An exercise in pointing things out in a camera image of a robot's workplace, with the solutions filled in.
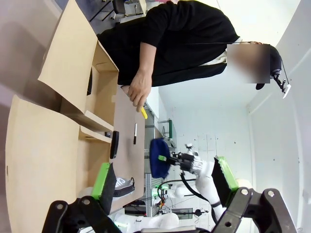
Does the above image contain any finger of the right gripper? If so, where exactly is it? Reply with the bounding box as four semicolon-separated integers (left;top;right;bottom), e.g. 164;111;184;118
157;155;180;166

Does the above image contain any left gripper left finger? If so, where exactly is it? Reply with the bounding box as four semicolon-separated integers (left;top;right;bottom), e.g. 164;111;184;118
42;162;127;233

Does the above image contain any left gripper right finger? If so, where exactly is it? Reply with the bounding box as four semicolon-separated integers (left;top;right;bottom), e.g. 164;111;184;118
211;156;296;233

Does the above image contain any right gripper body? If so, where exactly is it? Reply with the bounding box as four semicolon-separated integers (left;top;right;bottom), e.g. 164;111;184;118
178;152;204;174

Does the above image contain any blue Campus pencil case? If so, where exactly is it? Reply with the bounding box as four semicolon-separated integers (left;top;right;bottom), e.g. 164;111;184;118
149;138;171;179

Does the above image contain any person's right forearm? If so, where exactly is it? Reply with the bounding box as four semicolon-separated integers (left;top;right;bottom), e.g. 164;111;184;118
136;41;158;73

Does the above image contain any open cardboard box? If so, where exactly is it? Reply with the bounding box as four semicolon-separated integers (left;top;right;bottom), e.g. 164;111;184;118
4;0;120;233

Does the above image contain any person's right hand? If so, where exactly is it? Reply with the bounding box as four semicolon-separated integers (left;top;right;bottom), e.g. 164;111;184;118
128;69;153;114

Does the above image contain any grey Campus pencil case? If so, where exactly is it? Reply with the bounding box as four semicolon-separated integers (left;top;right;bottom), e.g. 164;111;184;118
113;176;136;198

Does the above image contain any black rectangular remote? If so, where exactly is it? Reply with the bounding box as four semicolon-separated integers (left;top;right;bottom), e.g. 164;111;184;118
109;131;121;160

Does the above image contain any person in black shirt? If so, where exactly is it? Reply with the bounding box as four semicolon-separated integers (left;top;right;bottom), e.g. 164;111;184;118
97;0;272;88

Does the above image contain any black cap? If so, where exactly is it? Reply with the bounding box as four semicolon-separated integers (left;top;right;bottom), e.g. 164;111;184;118
255;44;284;91

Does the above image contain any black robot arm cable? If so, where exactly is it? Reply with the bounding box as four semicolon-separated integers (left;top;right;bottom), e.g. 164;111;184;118
179;171;219;224

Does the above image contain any green handle bar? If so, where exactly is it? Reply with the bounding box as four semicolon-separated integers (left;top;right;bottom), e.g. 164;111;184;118
157;118;174;140

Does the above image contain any aluminium frame post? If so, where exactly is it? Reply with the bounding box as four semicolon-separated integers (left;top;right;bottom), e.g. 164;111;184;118
144;101;156;217

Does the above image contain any head-mounted camera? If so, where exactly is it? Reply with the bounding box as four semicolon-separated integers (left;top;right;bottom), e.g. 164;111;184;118
272;72;292;100

